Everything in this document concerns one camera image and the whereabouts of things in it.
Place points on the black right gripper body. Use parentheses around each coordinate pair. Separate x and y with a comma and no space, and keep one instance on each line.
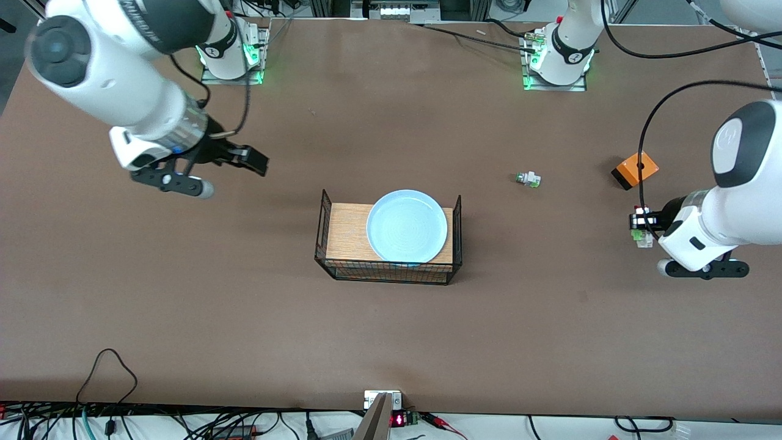
(215,148)

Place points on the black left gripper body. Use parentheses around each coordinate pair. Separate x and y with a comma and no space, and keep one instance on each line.
(664,217)

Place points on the red push button switch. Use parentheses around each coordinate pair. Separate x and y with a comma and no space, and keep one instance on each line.
(643,238)

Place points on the light blue round plate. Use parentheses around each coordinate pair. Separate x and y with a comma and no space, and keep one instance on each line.
(406,226)

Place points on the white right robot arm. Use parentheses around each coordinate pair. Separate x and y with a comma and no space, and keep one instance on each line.
(122,91)

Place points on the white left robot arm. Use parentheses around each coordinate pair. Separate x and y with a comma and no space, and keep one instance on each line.
(751,201)

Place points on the metal lit background fixture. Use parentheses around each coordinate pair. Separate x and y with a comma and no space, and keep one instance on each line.
(397,11)

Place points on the white plastic piece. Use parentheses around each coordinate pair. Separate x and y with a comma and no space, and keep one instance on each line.
(681,431)

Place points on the black power adapter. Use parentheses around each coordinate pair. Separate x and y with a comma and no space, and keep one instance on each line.
(235,432)

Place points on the grey power strip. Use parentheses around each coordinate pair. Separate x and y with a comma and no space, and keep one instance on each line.
(336,435)

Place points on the red probe lead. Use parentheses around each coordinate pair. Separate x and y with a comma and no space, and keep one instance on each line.
(435,419)

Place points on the red digit display module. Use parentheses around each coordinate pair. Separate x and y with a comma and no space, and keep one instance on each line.
(398,420)

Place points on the orange button enclosure box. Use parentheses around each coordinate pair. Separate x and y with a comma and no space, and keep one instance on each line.
(650,168)

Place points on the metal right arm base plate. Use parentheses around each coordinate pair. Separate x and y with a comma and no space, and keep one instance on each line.
(214,78)

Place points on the green push button switch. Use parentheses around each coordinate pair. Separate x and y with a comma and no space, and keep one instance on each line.
(530,179)

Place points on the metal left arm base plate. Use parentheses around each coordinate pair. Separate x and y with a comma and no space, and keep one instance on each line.
(574,87)

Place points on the aluminium frame corner profile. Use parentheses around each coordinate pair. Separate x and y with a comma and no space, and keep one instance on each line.
(763,61)

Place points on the white mount block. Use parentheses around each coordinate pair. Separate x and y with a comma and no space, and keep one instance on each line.
(397,400)

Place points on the grey metal camera bracket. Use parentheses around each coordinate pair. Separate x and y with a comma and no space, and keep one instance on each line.
(374,421)

